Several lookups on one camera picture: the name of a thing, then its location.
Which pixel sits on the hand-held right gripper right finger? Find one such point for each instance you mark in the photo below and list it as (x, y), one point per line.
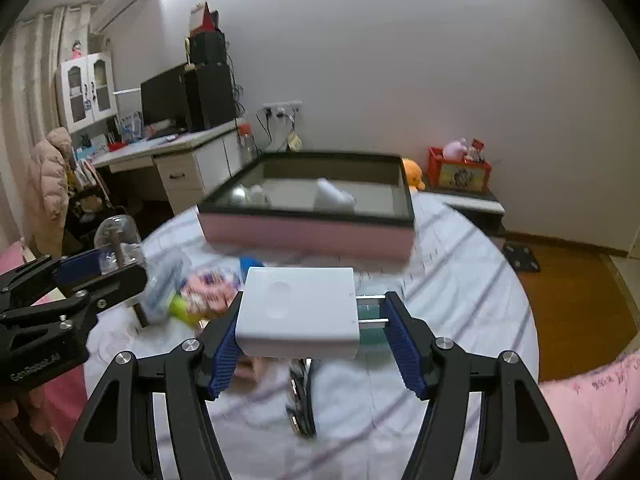
(407, 355)

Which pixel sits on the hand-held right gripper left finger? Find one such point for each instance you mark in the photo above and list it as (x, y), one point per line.
(225, 355)

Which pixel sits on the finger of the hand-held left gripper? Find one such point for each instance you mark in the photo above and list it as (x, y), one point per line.
(120, 285)
(80, 265)

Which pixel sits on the clear plastic bottle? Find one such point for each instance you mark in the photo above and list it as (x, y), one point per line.
(120, 235)

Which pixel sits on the yellow highlighter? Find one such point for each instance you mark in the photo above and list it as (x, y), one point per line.
(182, 310)

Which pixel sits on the white power adapter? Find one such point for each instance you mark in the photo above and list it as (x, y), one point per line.
(295, 310)

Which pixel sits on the pink storage box black rim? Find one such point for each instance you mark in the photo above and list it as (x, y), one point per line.
(305, 235)

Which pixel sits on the clear plastic bag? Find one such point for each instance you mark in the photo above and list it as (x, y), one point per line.
(165, 285)

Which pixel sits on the black chair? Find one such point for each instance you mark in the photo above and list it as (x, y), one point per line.
(95, 210)

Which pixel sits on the pink white block toy cat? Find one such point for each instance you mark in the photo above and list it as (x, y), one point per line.
(210, 292)

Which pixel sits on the pink padded jacket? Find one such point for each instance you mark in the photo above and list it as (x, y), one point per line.
(47, 195)

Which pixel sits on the striped white quilt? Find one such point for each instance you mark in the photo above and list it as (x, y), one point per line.
(475, 300)

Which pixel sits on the dark metal object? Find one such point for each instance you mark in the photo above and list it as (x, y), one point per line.
(302, 400)

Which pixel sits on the blue highlighter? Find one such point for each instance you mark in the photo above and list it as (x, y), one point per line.
(250, 266)

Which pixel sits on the white desk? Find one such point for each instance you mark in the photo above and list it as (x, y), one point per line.
(190, 170)

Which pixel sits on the silver round item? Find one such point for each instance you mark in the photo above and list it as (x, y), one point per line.
(239, 195)

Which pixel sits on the black floor scale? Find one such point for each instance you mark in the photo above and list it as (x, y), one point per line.
(522, 257)

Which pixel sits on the white black nightstand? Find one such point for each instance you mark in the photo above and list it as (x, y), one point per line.
(475, 210)

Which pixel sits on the small white item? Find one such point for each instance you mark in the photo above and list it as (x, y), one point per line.
(260, 195)

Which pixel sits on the white glass-door cabinet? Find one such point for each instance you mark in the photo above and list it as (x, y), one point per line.
(85, 90)

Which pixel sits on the white figurine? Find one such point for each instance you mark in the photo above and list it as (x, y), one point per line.
(332, 195)

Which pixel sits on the yellow plush toy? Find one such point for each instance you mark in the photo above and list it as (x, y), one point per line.
(414, 175)

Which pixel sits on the red-capped clear bottle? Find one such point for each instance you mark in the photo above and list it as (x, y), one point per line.
(246, 147)

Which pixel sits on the orange printed crate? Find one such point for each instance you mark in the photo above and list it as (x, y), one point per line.
(460, 175)

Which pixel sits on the black monitor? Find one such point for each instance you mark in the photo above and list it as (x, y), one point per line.
(162, 95)

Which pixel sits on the pink blanket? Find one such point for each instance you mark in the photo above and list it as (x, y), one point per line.
(590, 410)

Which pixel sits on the large black speaker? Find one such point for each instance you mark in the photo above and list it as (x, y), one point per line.
(210, 95)

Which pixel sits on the pink plush toy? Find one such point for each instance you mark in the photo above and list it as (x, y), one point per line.
(454, 149)

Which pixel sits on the small doll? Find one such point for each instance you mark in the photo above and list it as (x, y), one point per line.
(77, 50)

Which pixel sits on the small black speaker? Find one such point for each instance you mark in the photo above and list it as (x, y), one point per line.
(207, 47)

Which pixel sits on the white air conditioner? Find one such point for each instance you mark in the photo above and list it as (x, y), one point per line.
(120, 2)

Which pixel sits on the red white paper box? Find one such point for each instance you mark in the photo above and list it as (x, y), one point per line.
(202, 20)

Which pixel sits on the white wall power strip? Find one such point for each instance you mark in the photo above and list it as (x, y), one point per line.
(282, 107)

